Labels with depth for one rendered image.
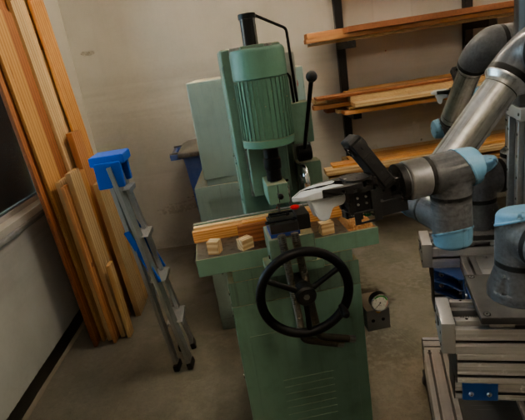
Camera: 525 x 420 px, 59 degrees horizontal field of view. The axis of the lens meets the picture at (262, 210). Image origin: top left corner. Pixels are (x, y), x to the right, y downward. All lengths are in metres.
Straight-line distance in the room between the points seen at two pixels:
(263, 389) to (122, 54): 2.91
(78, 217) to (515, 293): 2.20
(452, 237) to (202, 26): 3.16
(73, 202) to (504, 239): 2.18
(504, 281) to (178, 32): 3.14
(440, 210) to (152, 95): 3.20
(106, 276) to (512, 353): 2.18
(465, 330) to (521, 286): 0.17
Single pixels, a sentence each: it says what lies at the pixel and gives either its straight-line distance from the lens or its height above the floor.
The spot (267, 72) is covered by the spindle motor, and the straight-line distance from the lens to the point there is 1.46.
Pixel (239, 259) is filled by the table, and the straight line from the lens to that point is 1.49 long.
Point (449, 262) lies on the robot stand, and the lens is 1.76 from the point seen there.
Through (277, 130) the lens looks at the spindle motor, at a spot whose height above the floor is 1.25.
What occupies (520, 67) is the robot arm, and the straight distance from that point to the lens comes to 1.11.
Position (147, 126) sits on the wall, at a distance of 3.94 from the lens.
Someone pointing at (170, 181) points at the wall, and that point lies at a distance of 4.00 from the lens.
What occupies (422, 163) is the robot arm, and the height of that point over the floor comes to 1.25.
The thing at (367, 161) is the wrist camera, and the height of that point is 1.27.
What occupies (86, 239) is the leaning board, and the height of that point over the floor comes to 0.65.
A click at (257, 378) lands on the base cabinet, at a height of 0.42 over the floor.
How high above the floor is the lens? 1.47
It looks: 18 degrees down
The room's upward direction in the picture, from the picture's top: 9 degrees counter-clockwise
